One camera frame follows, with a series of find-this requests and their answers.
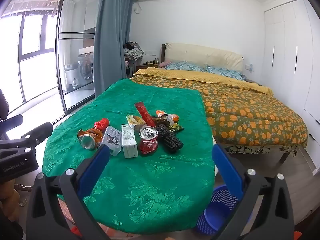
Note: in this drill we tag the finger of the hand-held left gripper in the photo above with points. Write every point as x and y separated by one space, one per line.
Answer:
10 123
37 133

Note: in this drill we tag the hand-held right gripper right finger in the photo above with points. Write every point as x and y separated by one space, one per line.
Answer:
227 170

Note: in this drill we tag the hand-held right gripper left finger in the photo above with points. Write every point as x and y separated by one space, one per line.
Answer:
96 170

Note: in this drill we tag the red plastic bag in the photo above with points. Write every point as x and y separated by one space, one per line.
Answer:
102 125

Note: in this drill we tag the blue plastic basket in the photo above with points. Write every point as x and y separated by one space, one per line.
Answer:
215 217

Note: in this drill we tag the crushed red can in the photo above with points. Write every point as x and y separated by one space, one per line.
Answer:
148 145

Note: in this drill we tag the crushed orange can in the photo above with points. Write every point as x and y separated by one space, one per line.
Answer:
87 140

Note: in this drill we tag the clear cartoon plastic box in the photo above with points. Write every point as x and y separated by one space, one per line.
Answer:
112 137

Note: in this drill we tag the black white floral bed skirt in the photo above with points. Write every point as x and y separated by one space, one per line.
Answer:
260 149

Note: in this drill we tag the white drink carton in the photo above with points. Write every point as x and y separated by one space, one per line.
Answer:
130 142

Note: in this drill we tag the green floral tablecloth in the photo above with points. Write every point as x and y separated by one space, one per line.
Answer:
150 180

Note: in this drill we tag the yellow snack wrapper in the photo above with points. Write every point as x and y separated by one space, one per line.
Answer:
135 120

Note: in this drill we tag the green wrapper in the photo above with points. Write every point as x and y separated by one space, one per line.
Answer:
177 128

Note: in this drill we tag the long red sachet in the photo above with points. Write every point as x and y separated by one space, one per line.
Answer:
143 113

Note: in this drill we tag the orange white wrapper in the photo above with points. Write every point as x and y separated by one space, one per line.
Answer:
172 117

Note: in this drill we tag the washing machine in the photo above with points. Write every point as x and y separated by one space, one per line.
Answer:
86 72

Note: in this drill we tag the brown wrapper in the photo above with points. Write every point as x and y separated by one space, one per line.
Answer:
160 122

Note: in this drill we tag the blue floral pillow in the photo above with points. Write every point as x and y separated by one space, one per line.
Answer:
183 66
225 73

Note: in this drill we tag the wooden nightstand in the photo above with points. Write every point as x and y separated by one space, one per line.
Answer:
145 67

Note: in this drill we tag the grey blue curtain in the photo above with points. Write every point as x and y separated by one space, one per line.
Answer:
112 42

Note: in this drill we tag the cream headboard cushion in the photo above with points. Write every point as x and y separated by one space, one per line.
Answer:
205 53

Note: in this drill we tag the pile of clothes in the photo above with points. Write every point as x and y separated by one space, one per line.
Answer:
132 52

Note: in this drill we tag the white wardrobe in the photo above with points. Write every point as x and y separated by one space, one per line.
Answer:
287 55

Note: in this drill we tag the black glass door frame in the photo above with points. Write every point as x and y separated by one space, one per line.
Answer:
57 55

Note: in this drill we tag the wall socket shelf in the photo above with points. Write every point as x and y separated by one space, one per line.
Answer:
250 67

